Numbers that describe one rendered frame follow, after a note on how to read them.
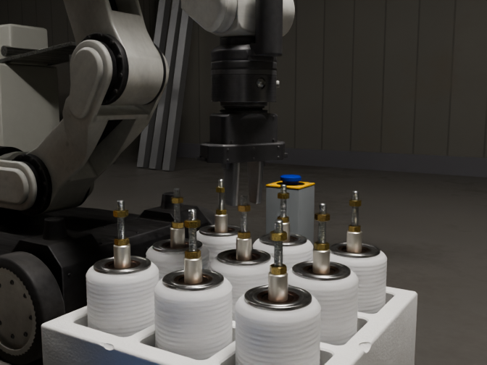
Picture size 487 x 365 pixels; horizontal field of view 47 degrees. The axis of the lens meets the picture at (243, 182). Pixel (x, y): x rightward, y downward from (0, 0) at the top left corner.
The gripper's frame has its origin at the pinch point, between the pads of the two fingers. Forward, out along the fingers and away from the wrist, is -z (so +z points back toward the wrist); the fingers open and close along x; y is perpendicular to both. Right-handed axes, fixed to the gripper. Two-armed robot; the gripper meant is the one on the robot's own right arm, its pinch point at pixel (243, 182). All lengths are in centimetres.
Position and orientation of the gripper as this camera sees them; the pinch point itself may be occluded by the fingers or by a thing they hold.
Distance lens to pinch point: 76.8
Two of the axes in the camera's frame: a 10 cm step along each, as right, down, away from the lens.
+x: -8.7, 0.7, -4.9
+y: 4.9, 1.3, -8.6
